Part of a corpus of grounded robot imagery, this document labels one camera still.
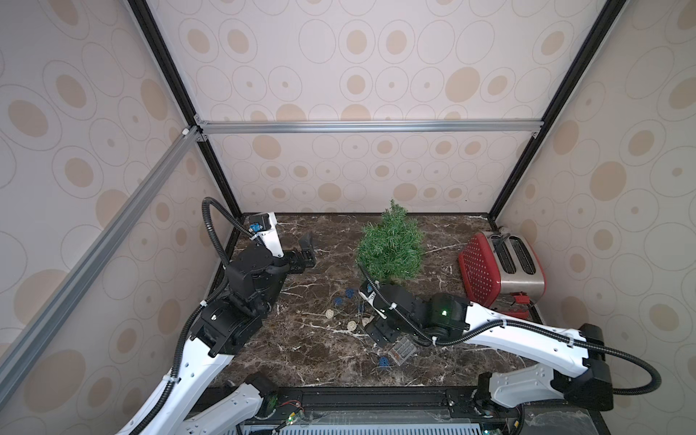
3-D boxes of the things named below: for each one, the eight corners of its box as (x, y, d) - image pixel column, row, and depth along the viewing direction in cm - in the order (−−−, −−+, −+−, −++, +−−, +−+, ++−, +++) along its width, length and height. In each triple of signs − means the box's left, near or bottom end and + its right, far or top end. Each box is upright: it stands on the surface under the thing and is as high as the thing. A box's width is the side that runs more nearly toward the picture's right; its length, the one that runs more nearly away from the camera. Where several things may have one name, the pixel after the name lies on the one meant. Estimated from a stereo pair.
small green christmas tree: (355, 295, 97) (356, 236, 71) (382, 263, 105) (391, 201, 80) (389, 318, 91) (402, 263, 66) (414, 282, 100) (434, 222, 75)
